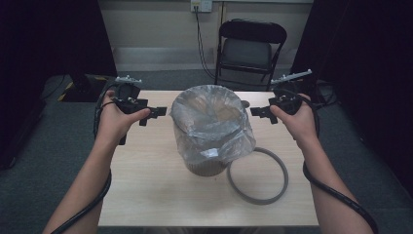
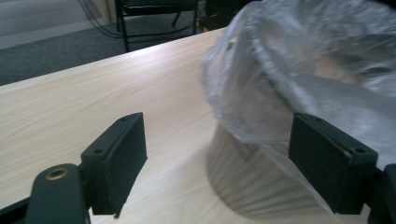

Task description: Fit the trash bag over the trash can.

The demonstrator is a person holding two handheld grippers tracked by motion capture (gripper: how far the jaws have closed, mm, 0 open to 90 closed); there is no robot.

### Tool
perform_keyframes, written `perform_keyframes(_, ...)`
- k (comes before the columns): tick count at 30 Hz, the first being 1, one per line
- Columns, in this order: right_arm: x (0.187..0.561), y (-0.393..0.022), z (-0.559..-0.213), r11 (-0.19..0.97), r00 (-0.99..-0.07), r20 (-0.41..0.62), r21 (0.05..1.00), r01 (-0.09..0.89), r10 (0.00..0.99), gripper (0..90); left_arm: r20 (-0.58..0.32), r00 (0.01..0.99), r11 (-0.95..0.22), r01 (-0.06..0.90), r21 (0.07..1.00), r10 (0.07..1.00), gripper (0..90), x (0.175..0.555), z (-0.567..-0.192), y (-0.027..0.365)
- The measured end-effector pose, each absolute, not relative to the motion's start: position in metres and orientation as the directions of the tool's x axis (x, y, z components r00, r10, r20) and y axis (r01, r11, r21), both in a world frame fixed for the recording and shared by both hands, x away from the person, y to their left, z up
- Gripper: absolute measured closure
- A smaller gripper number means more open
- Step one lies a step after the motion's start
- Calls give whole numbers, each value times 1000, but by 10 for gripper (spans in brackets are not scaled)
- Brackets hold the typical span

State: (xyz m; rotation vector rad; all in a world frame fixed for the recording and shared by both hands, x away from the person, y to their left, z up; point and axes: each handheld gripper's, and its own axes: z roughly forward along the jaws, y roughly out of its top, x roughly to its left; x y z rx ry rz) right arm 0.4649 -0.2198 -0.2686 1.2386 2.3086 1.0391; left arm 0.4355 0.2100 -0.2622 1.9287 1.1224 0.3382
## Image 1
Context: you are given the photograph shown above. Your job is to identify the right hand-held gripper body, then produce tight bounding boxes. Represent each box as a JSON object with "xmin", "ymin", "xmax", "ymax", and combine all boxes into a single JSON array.
[{"xmin": 270, "ymin": 68, "xmax": 314, "ymax": 116}]

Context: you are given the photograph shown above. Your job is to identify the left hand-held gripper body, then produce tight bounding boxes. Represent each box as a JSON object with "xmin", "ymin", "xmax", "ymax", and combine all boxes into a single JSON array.
[{"xmin": 111, "ymin": 75, "xmax": 150, "ymax": 115}]

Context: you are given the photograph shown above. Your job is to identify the clear plastic bag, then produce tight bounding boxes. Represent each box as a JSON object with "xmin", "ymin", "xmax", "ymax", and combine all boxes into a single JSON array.
[{"xmin": 169, "ymin": 84, "xmax": 257, "ymax": 167}]

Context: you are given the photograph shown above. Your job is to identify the translucent ribbed trash bin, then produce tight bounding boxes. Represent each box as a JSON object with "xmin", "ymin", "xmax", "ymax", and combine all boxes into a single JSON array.
[{"xmin": 174, "ymin": 86, "xmax": 249, "ymax": 177}]

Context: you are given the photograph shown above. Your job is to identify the person's left hand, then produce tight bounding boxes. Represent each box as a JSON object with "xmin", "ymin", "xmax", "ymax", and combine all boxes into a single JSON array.
[{"xmin": 96, "ymin": 90, "xmax": 152, "ymax": 144}]

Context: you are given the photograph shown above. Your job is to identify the person's right hand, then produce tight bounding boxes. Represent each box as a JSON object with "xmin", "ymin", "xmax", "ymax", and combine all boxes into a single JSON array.
[{"xmin": 269, "ymin": 93, "xmax": 321, "ymax": 149}]

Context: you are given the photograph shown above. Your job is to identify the black striped stand base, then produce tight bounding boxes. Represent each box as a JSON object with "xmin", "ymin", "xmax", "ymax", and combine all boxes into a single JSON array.
[{"xmin": 57, "ymin": 72, "xmax": 113, "ymax": 103}]

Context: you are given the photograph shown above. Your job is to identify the black folding chair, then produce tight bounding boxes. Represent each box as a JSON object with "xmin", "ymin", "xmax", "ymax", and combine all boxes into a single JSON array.
[{"xmin": 215, "ymin": 19, "xmax": 288, "ymax": 92}]

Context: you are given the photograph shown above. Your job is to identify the black curtain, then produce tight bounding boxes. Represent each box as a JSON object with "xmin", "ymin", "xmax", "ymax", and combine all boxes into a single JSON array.
[
  {"xmin": 0, "ymin": 0, "xmax": 119, "ymax": 170},
  {"xmin": 289, "ymin": 0, "xmax": 413, "ymax": 196}
]

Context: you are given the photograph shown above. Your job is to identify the black floor cables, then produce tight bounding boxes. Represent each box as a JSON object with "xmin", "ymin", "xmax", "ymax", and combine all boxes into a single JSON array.
[{"xmin": 311, "ymin": 79, "xmax": 339, "ymax": 109}]

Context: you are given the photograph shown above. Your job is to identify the grey plastic bin ring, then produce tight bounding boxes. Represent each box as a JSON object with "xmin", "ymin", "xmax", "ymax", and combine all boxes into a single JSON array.
[{"xmin": 226, "ymin": 146, "xmax": 289, "ymax": 206}]

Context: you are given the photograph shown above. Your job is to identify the black wall cable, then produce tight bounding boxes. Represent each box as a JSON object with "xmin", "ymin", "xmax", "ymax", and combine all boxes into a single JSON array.
[{"xmin": 194, "ymin": 6, "xmax": 208, "ymax": 70}]

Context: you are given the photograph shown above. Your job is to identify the white wall socket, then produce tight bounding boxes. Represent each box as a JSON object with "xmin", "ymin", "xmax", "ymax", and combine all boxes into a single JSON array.
[{"xmin": 190, "ymin": 0, "xmax": 213, "ymax": 14}]

